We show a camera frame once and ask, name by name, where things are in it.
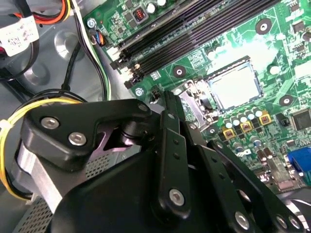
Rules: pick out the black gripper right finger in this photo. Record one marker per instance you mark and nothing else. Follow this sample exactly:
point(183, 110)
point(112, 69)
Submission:
point(211, 179)

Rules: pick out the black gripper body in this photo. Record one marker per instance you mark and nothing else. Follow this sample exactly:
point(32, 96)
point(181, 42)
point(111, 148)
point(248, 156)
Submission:
point(109, 201)

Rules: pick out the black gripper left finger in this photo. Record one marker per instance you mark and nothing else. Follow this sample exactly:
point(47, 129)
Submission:
point(43, 138)

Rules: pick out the silver CPU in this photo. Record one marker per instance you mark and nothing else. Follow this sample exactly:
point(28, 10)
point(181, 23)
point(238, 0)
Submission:
point(234, 87)

